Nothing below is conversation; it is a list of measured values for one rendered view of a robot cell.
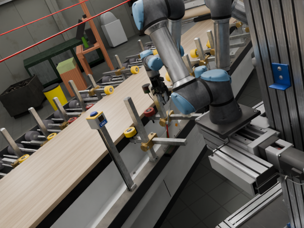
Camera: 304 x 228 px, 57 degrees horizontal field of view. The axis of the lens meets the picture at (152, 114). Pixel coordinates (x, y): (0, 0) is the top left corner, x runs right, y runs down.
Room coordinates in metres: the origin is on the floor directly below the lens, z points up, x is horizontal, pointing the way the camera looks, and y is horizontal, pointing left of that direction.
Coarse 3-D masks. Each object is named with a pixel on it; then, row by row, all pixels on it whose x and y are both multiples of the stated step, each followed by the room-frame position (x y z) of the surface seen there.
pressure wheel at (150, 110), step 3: (150, 108) 1.89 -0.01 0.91; (153, 108) 1.86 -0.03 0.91; (144, 111) 1.87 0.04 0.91; (147, 111) 1.86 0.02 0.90; (150, 111) 1.83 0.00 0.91; (153, 111) 1.84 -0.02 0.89; (147, 114) 1.83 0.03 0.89; (150, 114) 1.82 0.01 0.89; (153, 114) 1.83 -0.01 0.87; (153, 120) 1.86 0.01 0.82
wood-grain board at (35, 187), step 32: (192, 32) 3.74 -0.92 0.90; (192, 64) 2.50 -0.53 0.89; (64, 128) 2.20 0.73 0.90; (32, 160) 1.85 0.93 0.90; (64, 160) 1.65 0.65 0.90; (96, 160) 1.49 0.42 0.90; (0, 192) 1.57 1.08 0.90; (32, 192) 1.42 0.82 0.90; (64, 192) 1.29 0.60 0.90; (0, 224) 1.23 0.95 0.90; (32, 224) 1.13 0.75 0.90
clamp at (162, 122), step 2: (172, 110) 1.78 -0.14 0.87; (166, 112) 1.79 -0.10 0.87; (170, 112) 1.77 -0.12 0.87; (172, 112) 1.77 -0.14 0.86; (170, 114) 1.75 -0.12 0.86; (166, 118) 1.71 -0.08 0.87; (160, 120) 1.71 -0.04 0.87; (162, 120) 1.70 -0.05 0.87; (164, 120) 1.70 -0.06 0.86; (166, 120) 1.70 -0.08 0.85; (170, 120) 1.73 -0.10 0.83; (160, 122) 1.71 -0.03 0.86; (162, 122) 1.70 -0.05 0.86; (164, 122) 1.69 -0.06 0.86; (160, 124) 1.71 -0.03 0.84; (162, 124) 1.70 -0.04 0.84; (164, 124) 1.69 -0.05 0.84; (162, 126) 1.70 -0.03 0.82; (164, 126) 1.70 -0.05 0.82
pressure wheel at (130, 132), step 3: (126, 129) 1.71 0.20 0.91; (129, 129) 1.68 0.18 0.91; (132, 129) 1.67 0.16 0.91; (135, 129) 1.69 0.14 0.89; (126, 132) 1.67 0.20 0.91; (129, 132) 1.65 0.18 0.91; (132, 132) 1.65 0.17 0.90; (135, 132) 1.66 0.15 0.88; (126, 135) 1.65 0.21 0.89; (129, 135) 1.64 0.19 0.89; (132, 135) 1.64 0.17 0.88
